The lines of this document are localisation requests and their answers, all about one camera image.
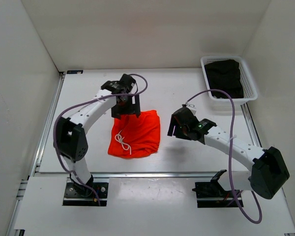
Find white plastic basket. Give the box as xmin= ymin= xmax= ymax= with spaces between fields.
xmin=201 ymin=56 xmax=258 ymax=105

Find aluminium table edge rail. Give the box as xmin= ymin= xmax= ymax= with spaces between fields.
xmin=30 ymin=68 xmax=271 ymax=179

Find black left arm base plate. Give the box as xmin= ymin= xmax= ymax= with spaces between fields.
xmin=62 ymin=178 xmax=109 ymax=207

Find black corner label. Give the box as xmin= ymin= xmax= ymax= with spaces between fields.
xmin=66 ymin=70 xmax=83 ymax=74

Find orange shorts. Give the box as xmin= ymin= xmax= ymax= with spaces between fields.
xmin=108 ymin=110 xmax=161 ymax=159

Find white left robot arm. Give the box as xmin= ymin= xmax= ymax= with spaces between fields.
xmin=53 ymin=74 xmax=142 ymax=197

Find black folded shorts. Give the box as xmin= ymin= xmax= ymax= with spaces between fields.
xmin=205 ymin=59 xmax=244 ymax=99

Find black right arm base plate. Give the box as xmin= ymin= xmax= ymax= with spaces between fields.
xmin=192 ymin=182 xmax=238 ymax=208

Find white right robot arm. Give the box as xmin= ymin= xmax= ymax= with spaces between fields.
xmin=168 ymin=105 xmax=290 ymax=200

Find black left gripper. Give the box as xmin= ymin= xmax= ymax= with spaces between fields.
xmin=111 ymin=93 xmax=139 ymax=119

